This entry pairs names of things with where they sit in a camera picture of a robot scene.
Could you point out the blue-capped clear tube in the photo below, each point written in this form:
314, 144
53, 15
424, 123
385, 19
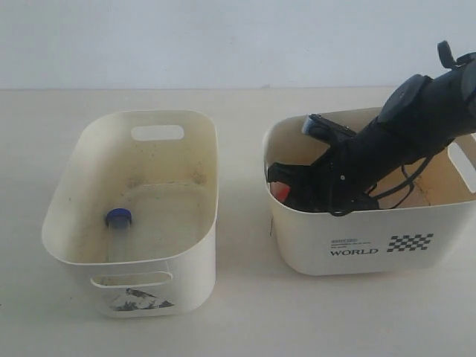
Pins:
118, 222

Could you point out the cream plastic bin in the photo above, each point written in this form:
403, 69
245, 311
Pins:
162, 166
411, 229

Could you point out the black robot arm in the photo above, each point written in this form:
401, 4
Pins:
418, 121

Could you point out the orange-capped clear tube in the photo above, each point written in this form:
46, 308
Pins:
280, 191

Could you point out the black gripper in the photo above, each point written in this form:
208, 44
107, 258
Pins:
338, 180

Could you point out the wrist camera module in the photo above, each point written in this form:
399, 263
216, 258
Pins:
320, 128

